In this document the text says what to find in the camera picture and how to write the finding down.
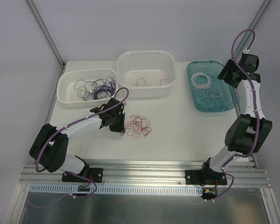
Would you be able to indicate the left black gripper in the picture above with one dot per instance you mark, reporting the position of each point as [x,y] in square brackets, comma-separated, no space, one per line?
[119,121]

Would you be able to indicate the teal transparent plastic tray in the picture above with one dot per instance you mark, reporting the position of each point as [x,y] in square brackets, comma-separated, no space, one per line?
[209,93]

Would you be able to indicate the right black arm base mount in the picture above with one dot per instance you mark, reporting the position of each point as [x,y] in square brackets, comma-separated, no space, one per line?
[193,177]

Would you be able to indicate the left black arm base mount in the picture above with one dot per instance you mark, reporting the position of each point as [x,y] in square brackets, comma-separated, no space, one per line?
[94,174]

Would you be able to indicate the white slotted cable duct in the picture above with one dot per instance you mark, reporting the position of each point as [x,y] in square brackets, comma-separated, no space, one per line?
[116,189]

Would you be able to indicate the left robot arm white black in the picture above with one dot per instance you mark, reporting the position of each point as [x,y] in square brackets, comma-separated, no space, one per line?
[50,146]

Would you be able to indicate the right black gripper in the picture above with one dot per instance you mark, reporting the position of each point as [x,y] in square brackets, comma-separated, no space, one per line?
[227,73]

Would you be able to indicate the aluminium frame post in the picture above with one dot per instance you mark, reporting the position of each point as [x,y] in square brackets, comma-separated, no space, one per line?
[245,38]
[42,26]

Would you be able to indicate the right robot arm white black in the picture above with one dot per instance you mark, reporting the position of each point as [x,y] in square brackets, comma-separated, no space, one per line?
[249,131]

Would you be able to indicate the aluminium mounting rail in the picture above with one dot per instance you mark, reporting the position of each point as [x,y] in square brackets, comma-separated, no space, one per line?
[172,173]

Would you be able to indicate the right aluminium frame post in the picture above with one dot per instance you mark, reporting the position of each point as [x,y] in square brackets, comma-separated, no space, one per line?
[245,38]

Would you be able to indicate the left aluminium frame post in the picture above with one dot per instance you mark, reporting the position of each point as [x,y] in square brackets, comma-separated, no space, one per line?
[42,26]

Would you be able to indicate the white plastic tub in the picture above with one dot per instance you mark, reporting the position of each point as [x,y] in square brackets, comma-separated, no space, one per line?
[146,74]

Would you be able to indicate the white perforated basket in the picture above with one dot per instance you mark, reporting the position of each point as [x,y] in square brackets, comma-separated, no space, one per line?
[85,88]

